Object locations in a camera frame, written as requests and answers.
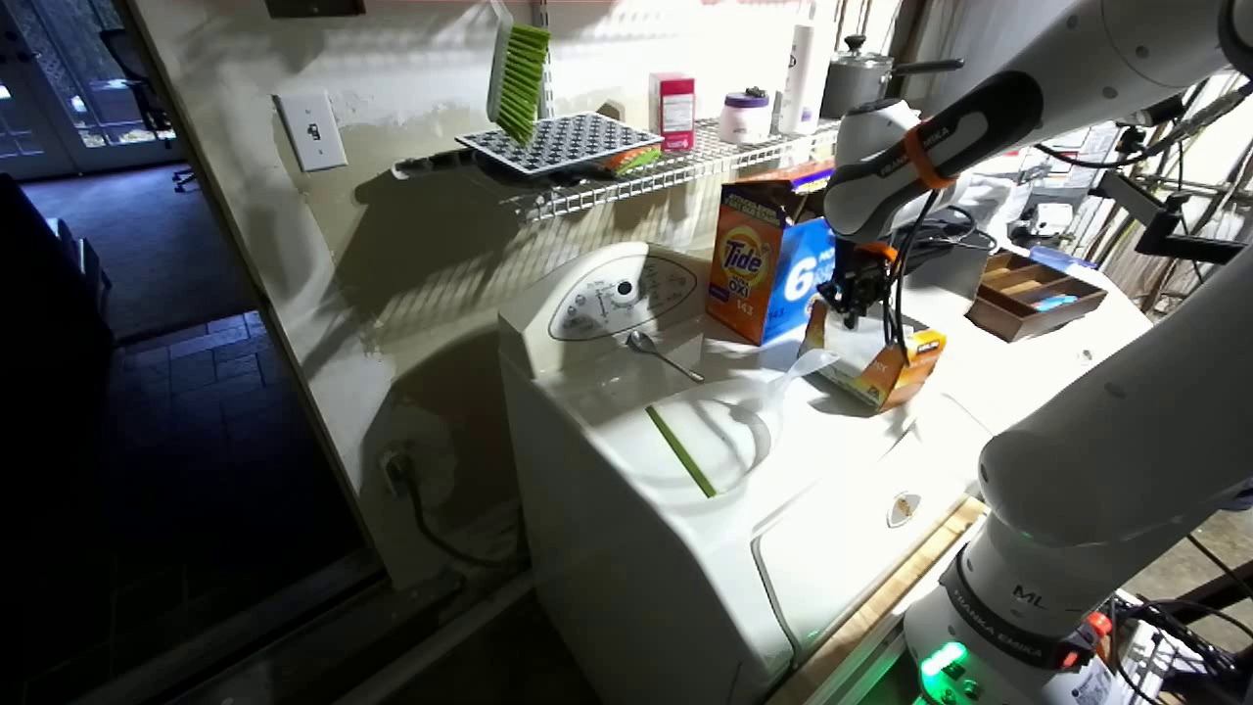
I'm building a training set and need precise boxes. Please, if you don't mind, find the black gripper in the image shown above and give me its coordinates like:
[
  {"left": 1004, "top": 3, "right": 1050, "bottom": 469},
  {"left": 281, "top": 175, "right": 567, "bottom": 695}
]
[{"left": 829, "top": 237, "right": 914, "bottom": 360}]

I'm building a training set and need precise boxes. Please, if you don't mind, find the small orange paper box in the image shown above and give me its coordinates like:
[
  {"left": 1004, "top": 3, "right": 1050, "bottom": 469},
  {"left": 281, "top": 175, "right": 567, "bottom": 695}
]
[{"left": 804, "top": 302, "right": 952, "bottom": 417}]

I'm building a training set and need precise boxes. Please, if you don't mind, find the orange blue detergent box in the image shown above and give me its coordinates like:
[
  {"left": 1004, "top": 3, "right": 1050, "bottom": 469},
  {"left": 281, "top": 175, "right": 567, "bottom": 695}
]
[{"left": 703, "top": 160, "right": 844, "bottom": 354}]

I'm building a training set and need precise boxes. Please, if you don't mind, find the pink white box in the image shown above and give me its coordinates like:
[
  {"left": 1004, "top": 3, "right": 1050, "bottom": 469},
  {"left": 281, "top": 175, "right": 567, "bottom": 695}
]
[{"left": 653, "top": 75, "right": 703, "bottom": 159}]

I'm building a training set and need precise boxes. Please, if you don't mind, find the brown wooden tray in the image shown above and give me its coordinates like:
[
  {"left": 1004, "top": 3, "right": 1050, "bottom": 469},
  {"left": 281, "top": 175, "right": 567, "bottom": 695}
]
[{"left": 965, "top": 249, "right": 1112, "bottom": 347}]

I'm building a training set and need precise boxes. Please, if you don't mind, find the metal spoon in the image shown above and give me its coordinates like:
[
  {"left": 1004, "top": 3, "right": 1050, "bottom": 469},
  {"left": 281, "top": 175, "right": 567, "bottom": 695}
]
[{"left": 624, "top": 328, "right": 708, "bottom": 387}]

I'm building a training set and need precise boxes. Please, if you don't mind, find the green strip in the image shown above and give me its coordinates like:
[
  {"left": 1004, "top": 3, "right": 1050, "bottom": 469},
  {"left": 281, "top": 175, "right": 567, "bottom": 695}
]
[{"left": 642, "top": 403, "right": 721, "bottom": 503}]

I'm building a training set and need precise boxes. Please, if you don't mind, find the metal kettle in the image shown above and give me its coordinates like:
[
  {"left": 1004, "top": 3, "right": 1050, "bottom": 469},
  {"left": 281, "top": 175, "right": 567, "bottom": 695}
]
[{"left": 817, "top": 32, "right": 966, "bottom": 126}]

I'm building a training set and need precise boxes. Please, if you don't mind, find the white jar with lid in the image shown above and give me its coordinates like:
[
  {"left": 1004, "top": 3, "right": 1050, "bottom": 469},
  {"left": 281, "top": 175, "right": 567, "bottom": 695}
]
[{"left": 717, "top": 87, "right": 774, "bottom": 147}]

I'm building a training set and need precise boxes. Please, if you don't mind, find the tall white bottle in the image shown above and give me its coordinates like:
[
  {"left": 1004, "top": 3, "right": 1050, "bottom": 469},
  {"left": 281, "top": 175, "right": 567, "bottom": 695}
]
[{"left": 781, "top": 15, "right": 823, "bottom": 139}]

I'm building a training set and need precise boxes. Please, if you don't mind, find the small colourful packet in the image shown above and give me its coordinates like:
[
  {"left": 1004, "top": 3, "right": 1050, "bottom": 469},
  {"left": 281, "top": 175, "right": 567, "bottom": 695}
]
[{"left": 597, "top": 143, "right": 667, "bottom": 186}]

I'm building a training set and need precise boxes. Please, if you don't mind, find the white toy washing machine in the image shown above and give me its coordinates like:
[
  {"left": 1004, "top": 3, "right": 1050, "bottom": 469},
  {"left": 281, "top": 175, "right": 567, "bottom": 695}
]
[{"left": 496, "top": 238, "right": 1159, "bottom": 705}]

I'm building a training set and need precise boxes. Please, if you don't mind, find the grey dimpled tray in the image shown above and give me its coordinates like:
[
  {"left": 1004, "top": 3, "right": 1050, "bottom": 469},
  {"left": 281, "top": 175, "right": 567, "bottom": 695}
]
[{"left": 456, "top": 110, "right": 667, "bottom": 181}]

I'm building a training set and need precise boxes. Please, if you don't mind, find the green perforated panel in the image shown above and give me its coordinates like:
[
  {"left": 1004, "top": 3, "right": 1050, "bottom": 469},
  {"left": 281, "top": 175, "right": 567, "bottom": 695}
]
[{"left": 487, "top": 19, "right": 555, "bottom": 147}]

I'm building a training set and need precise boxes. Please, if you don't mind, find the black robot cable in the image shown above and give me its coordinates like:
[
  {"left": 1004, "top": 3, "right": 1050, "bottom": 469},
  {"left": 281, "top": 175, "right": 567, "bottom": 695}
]
[{"left": 881, "top": 181, "right": 974, "bottom": 365}]

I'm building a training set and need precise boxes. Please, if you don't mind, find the white wire shelf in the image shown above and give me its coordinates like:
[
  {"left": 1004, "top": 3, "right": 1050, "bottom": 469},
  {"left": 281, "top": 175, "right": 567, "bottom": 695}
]
[{"left": 389, "top": 121, "right": 847, "bottom": 229}]

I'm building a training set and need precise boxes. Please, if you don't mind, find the black camera stand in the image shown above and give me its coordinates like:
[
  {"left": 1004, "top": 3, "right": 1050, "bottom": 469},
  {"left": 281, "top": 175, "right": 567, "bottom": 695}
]
[{"left": 1090, "top": 89, "right": 1253, "bottom": 272}]

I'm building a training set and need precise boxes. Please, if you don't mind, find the black wall power cable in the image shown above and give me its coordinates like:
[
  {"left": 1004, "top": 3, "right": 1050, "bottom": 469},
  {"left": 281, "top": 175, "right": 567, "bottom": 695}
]
[{"left": 379, "top": 442, "right": 525, "bottom": 571}]

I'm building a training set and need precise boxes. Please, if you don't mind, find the white wall outlet plate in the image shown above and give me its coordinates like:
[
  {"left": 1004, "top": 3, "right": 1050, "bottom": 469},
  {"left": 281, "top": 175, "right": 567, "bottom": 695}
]
[{"left": 269, "top": 87, "right": 351, "bottom": 175}]

